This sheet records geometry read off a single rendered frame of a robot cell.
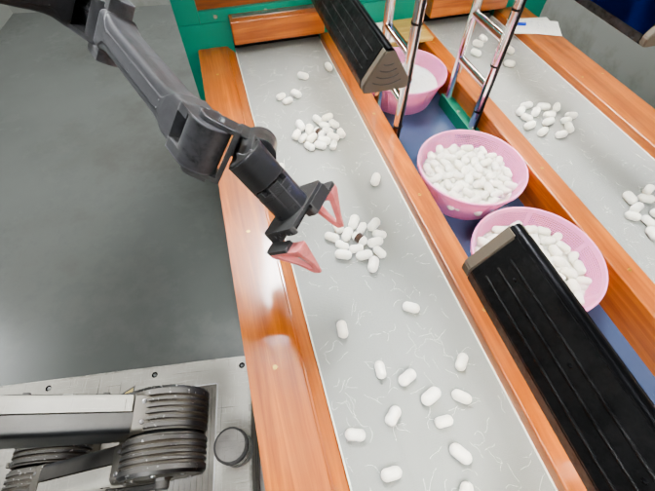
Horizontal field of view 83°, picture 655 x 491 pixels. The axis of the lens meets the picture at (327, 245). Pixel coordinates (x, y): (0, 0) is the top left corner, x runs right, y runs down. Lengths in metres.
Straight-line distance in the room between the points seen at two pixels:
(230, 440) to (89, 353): 0.98
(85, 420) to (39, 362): 1.16
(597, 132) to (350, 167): 0.70
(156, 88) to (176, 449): 0.52
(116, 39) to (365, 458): 0.76
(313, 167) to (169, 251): 1.03
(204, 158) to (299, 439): 0.44
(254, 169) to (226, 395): 0.62
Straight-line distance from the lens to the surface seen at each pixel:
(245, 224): 0.83
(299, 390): 0.66
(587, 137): 1.27
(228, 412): 0.98
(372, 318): 0.73
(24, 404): 0.69
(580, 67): 1.52
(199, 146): 0.51
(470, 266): 0.44
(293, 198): 0.53
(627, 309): 0.96
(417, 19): 0.92
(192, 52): 1.46
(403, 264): 0.80
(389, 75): 0.67
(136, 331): 1.69
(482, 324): 0.75
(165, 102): 0.57
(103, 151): 2.48
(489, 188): 1.00
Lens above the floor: 1.41
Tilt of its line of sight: 55 degrees down
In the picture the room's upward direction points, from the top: straight up
